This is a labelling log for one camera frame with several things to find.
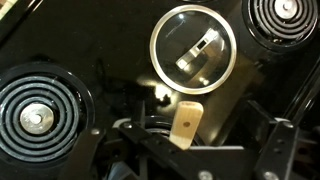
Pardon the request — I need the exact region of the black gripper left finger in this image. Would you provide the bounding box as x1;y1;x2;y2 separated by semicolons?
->
66;99;214;180

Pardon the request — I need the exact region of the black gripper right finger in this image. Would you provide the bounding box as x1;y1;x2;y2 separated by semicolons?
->
233;99;301;180

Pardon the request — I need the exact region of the wooden cooking stick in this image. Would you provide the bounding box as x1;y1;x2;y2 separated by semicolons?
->
168;101;205;151

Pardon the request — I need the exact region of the glass lid with steel rim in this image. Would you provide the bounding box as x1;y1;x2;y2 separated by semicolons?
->
149;4;238;96

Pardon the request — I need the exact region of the black electric coil burner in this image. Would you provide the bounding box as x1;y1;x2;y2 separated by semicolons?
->
0;62;97;169
242;0;320;53

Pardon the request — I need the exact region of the black electric stove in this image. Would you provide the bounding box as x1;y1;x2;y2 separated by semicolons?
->
0;0;320;180

